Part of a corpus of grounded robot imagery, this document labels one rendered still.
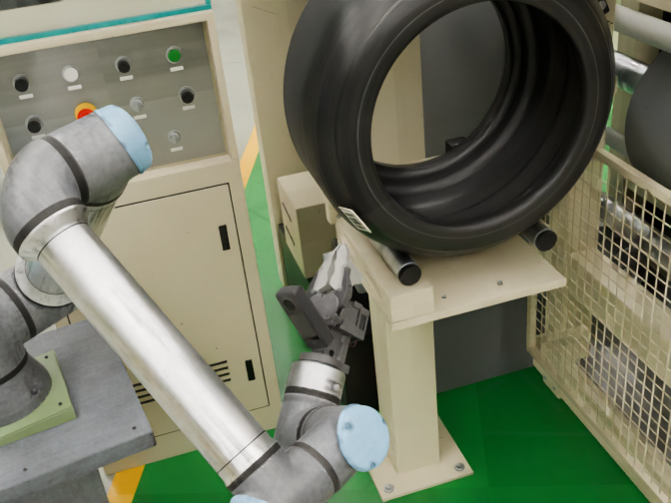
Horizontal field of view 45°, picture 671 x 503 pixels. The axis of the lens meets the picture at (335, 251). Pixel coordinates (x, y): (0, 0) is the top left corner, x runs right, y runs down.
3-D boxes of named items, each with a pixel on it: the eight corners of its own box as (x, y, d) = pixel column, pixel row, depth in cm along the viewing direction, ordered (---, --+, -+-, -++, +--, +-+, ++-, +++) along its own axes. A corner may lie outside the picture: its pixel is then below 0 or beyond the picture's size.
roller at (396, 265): (338, 200, 178) (353, 186, 177) (351, 212, 180) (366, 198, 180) (394, 277, 148) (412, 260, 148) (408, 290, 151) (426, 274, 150)
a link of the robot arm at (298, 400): (337, 481, 123) (303, 478, 131) (355, 401, 127) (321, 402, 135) (287, 466, 119) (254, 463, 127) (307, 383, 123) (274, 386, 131)
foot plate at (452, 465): (352, 437, 242) (351, 432, 241) (435, 413, 248) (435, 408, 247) (382, 502, 220) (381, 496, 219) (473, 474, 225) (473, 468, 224)
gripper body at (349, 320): (338, 308, 141) (323, 375, 137) (306, 289, 136) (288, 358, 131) (371, 306, 136) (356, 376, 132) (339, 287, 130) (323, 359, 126)
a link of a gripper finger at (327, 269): (346, 255, 143) (335, 304, 140) (325, 242, 139) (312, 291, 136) (359, 254, 141) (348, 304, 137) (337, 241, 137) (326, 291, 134)
